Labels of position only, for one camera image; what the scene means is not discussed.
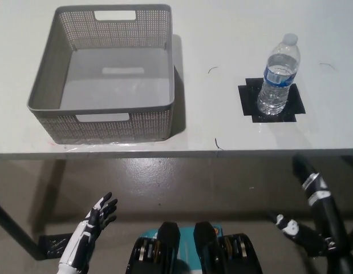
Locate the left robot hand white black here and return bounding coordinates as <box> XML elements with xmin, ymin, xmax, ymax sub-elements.
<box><xmin>59</xmin><ymin>192</ymin><xmax>119</xmax><ymax>271</ymax></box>

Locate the right robot hand black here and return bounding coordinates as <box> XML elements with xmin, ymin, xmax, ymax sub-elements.
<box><xmin>267</xmin><ymin>154</ymin><xmax>353</xmax><ymax>274</ymax></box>

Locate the clear plastic water bottle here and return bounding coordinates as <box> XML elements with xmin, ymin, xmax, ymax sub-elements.
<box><xmin>257</xmin><ymin>33</ymin><xmax>301</xmax><ymax>115</ymax></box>

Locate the black floor tape patch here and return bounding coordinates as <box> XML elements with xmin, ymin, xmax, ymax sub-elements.
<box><xmin>38</xmin><ymin>233</ymin><xmax>75</xmax><ymax>255</ymax></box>

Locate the dark metal table leg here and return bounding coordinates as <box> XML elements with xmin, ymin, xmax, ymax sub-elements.
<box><xmin>0</xmin><ymin>196</ymin><xmax>46</xmax><ymax>261</ymax></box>

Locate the grey perforated plastic basket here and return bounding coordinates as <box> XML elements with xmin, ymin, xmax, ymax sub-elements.
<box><xmin>26</xmin><ymin>3</ymin><xmax>176</xmax><ymax>144</ymax></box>

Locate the black tape square patch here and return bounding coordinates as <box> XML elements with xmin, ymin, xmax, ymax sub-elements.
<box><xmin>237</xmin><ymin>77</ymin><xmax>306</xmax><ymax>123</ymax></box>

